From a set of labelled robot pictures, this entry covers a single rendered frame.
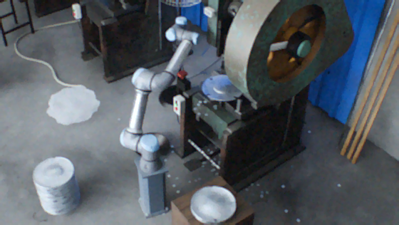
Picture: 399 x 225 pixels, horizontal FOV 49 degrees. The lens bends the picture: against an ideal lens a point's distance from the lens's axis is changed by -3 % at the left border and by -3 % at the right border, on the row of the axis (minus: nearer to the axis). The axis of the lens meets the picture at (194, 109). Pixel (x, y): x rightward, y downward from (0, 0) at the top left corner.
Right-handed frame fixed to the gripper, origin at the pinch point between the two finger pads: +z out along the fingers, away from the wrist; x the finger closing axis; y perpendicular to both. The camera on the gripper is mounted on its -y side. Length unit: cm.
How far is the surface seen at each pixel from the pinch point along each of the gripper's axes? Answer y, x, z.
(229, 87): -35.7, -13.7, 6.0
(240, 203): -93, 22, 50
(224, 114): -43.6, -3.5, 20.2
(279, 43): -77, -9, -53
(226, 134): -58, 7, 23
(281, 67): -73, -20, -29
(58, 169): 9, 104, 53
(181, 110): -12.8, 10.7, 30.3
